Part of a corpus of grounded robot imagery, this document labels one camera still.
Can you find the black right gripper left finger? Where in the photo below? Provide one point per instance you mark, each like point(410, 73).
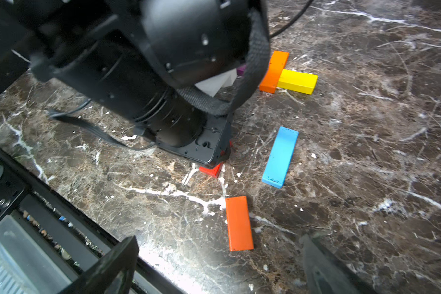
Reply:
point(112, 274)

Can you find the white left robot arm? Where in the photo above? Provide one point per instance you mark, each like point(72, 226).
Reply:
point(177, 70)

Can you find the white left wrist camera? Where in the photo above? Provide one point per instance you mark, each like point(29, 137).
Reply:
point(212, 85)

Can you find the red block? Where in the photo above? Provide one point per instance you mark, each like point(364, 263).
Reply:
point(213, 169)

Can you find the light blue block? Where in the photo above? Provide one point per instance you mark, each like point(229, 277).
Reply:
point(280, 157)

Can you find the purple block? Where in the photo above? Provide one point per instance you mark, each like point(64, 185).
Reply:
point(241, 70)

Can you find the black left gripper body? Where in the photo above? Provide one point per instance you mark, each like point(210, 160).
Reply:
point(211, 146)

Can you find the orange block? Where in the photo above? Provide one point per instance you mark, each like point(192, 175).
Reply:
point(276, 66)
point(238, 224)

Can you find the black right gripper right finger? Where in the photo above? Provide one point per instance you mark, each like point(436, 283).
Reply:
point(326, 274)

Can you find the small yellow block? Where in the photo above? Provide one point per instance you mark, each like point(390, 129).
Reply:
point(297, 81)

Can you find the black front rail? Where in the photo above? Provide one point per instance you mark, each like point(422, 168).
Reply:
point(46, 243)

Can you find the orange block front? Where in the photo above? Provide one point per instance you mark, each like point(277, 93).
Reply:
point(238, 224)

